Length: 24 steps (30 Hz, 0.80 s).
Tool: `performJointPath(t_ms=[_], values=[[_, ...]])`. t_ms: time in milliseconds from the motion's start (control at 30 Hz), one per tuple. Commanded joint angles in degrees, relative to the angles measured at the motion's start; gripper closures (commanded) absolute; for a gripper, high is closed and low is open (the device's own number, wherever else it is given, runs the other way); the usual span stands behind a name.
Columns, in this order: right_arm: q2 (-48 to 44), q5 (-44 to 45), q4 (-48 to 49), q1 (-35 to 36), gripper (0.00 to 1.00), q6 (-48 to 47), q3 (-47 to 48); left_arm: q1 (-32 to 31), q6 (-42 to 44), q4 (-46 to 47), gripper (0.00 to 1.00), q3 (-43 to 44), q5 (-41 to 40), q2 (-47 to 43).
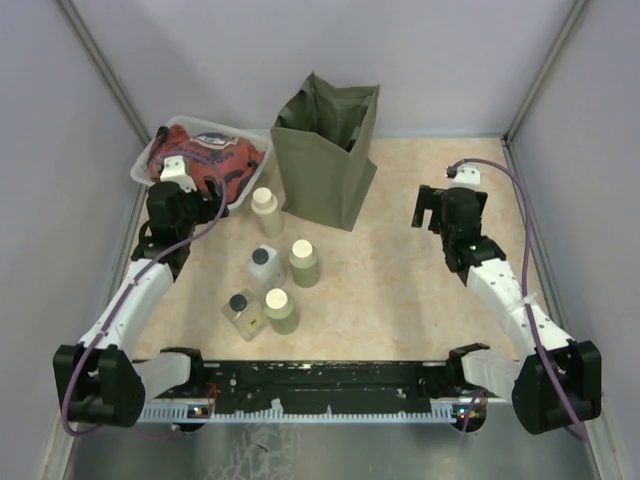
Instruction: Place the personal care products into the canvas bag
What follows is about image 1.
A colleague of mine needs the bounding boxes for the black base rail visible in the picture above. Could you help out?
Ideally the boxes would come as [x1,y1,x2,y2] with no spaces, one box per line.
[160,360,477,415]

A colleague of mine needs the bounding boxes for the red printed t-shirt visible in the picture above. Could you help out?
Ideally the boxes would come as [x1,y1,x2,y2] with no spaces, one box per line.
[147,124,265,204]

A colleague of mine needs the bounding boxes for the white slotted cable duct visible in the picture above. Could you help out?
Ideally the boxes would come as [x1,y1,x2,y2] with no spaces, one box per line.
[137,402,481,425]

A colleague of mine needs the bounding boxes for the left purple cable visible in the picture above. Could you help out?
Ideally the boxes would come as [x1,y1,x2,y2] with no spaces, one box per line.
[60,152,229,441]

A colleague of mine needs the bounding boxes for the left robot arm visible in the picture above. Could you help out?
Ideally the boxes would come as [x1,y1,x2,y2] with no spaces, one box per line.
[52,176,228,437]

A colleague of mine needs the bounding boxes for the square clear bottle black cap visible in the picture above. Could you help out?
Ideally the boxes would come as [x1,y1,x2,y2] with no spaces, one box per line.
[221,288,268,342]

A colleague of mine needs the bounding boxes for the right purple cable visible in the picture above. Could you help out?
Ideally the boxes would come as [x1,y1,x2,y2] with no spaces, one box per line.
[459,158,589,441]

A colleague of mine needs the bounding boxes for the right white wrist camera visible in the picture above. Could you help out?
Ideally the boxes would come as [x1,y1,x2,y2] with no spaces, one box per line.
[446,163,481,191]

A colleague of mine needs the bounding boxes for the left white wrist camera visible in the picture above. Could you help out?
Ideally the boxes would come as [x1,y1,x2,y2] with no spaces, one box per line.
[160,155,197,193]

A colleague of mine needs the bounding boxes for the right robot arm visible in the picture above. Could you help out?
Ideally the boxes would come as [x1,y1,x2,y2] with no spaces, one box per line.
[412,185,602,435]

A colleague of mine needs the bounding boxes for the purple cable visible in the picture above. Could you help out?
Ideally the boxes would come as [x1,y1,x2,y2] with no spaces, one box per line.
[60,152,229,441]
[459,158,589,441]

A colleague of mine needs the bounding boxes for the green bottle white cap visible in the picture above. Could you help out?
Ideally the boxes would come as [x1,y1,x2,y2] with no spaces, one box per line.
[264,288,299,335]
[289,239,320,288]

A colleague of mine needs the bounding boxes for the cream white bottle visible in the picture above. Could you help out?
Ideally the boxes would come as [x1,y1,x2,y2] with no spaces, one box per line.
[251,187,284,238]

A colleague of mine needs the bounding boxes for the white plastic basket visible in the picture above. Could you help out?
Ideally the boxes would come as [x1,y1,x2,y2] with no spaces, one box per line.
[130,115,273,213]

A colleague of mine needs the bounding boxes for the front green bottle white cap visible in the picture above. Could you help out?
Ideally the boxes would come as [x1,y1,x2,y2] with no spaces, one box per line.
[264,288,299,335]

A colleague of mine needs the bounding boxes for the olive green canvas bag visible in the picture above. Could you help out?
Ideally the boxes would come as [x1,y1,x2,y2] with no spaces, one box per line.
[270,73,380,231]

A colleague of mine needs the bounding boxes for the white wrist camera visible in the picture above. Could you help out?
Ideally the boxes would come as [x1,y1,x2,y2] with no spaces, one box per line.
[446,163,481,191]
[160,155,197,193]

